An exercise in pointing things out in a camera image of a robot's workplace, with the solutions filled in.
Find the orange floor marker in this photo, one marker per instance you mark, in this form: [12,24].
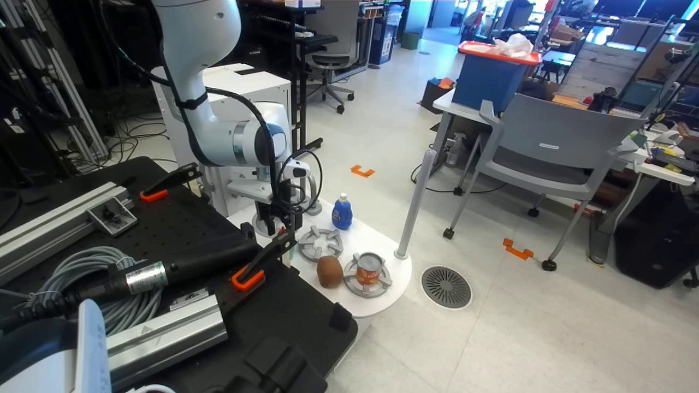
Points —
[516,251]
[358,172]

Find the white toy kitchen cabinet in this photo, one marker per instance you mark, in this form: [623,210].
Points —
[251,91]

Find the black equipment case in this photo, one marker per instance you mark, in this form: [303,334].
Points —
[281,340]

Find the orange floor marker near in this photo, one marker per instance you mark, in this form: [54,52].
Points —
[516,251]

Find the far orange-handled black clamp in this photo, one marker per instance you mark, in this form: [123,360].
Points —
[163,186]

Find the orange object in cup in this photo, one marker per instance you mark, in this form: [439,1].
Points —
[368,275]

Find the black office swivel chair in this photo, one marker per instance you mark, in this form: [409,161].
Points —
[326,55]

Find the blue storage bin red lid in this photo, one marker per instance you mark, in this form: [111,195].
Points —
[491,76]

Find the clear cup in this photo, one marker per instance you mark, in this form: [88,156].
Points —
[369,261]

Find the light blue flat object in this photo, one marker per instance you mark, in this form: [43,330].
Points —
[91,361]

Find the aluminium extrusion rail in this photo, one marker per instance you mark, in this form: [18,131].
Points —
[168,340]
[108,208]

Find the orange floor marker far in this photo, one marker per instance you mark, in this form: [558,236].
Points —
[358,172]

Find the lower aluminium extrusion rail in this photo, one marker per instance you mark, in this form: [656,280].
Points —
[168,340]

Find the near orange-handled black clamp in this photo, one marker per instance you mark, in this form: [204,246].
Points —
[255,273]

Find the black bag on floor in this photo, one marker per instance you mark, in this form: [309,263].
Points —
[658,244]

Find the orange-handled black clamp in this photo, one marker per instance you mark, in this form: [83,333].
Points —
[255,273]
[163,186]

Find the right grey stove burner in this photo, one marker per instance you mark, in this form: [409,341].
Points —
[368,291]

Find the left grey stove burner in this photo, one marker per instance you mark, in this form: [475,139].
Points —
[319,244]

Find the grey stove burner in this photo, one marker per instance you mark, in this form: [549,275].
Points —
[368,291]
[319,244]

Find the brown round toy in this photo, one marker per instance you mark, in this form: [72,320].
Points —
[329,271]

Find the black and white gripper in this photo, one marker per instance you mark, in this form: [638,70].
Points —
[284,207]

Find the blue soap bottle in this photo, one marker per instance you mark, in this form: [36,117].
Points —
[342,212]

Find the black cable metal connector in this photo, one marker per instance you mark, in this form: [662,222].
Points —
[195,265]

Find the upper aluminium extrusion rail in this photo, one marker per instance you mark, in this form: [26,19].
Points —
[108,208]

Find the grey plastic chair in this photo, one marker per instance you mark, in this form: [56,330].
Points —
[552,152]

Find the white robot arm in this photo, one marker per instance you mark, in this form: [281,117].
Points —
[223,127]

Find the white table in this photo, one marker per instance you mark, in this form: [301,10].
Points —
[648,176]

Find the round floor drain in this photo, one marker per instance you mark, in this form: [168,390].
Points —
[447,286]

